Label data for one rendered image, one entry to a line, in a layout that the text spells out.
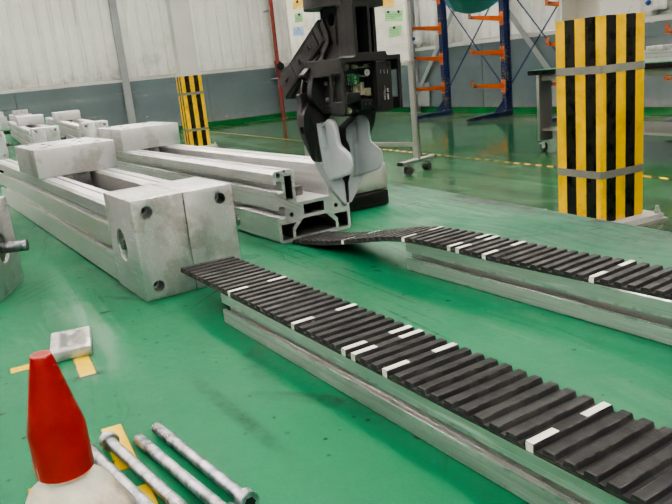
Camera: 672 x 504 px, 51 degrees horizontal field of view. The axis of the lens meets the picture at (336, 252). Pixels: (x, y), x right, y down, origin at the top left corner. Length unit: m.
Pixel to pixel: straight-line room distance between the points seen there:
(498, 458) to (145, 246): 0.41
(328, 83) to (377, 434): 0.42
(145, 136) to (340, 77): 0.71
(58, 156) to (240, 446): 0.72
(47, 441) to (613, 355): 0.35
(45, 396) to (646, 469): 0.21
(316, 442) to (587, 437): 0.14
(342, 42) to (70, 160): 0.49
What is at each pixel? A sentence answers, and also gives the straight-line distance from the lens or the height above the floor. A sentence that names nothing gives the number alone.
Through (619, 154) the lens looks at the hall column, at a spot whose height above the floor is 0.39.
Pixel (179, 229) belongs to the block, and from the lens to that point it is 0.67.
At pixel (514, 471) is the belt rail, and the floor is 0.79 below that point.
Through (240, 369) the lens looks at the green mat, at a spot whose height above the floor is 0.78.
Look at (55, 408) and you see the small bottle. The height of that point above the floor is 0.88.
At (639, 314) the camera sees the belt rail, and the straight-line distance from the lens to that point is 0.51.
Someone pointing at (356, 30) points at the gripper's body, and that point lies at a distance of 0.69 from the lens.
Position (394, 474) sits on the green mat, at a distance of 0.35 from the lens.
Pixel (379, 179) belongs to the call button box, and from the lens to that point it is 0.99.
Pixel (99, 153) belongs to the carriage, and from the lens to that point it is 1.07.
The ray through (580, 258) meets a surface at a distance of 0.57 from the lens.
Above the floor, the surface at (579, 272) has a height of 0.81.
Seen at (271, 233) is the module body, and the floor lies 0.79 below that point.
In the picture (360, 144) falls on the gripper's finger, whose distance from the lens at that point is 0.76.
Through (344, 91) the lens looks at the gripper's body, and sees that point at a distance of 0.68.
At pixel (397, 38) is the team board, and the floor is 1.18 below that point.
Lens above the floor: 0.97
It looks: 14 degrees down
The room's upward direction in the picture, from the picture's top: 6 degrees counter-clockwise
